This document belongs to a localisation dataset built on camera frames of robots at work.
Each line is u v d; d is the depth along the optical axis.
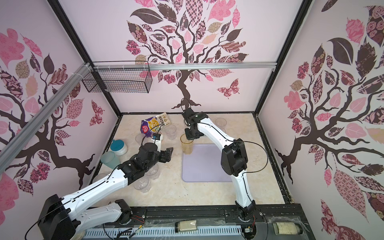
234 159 0.54
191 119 0.67
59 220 0.38
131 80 0.79
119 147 0.92
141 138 0.98
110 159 0.90
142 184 0.83
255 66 1.80
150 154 0.58
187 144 0.90
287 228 0.67
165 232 0.70
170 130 1.04
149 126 1.10
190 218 0.73
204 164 0.94
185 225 0.68
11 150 0.50
